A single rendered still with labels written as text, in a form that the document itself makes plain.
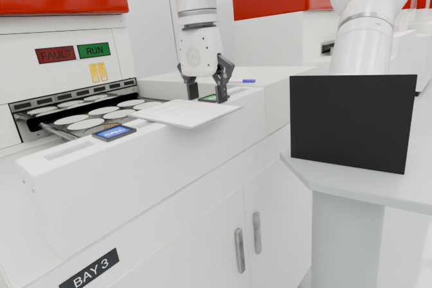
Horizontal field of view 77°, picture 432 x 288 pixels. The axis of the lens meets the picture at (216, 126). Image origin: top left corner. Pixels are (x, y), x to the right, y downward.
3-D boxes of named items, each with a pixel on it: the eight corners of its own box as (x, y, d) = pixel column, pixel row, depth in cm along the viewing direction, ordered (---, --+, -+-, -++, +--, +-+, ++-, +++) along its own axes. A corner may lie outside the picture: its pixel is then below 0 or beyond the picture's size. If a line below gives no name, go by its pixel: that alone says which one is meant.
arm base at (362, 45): (394, 127, 62) (400, 62, 68) (419, 81, 46) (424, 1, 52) (308, 116, 70) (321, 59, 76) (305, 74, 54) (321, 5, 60)
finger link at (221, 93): (213, 73, 57) (216, 103, 59) (224, 73, 55) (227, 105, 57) (222, 71, 59) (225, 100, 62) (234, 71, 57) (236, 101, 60)
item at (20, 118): (22, 141, 86) (11, 113, 83) (139, 107, 116) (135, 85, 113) (24, 143, 85) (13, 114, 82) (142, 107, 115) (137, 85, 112)
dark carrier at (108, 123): (44, 124, 86) (43, 122, 86) (136, 99, 110) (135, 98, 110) (91, 143, 64) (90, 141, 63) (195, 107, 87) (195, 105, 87)
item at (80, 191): (40, 236, 45) (12, 160, 40) (240, 131, 83) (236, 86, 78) (62, 262, 39) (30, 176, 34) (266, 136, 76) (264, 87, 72)
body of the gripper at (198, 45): (170, 25, 59) (177, 76, 62) (203, 19, 52) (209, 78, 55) (194, 24, 64) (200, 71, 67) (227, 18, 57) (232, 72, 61)
